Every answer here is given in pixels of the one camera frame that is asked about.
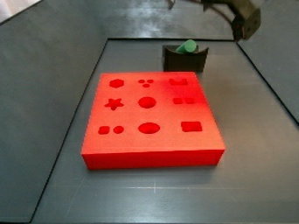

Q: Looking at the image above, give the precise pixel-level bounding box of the dark robot arm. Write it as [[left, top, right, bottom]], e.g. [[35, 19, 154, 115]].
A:
[[189, 0, 262, 41]]

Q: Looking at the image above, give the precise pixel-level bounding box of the red shape sorter box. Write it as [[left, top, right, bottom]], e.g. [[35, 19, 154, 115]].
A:
[[80, 72, 226, 170]]

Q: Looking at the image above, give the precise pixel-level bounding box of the black curved holder stand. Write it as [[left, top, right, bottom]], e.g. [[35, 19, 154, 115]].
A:
[[163, 45, 210, 73]]

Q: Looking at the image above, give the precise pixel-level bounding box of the green cylinder peg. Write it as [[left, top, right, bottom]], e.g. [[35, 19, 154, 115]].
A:
[[175, 39, 197, 53]]

